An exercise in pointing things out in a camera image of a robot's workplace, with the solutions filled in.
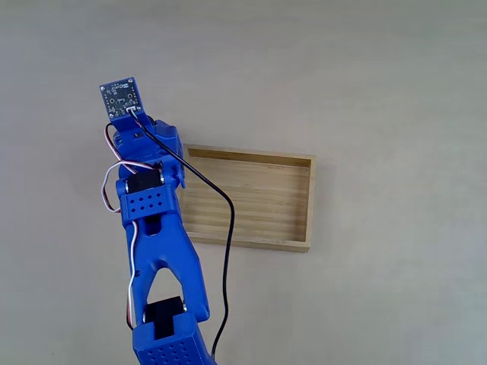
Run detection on wooden box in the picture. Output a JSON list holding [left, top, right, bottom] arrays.
[[177, 143, 317, 256]]

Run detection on red white black servo wire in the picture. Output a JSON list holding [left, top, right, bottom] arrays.
[[99, 122, 165, 330]]

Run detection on blue camera circuit board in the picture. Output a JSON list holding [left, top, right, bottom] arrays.
[[99, 76, 145, 120]]

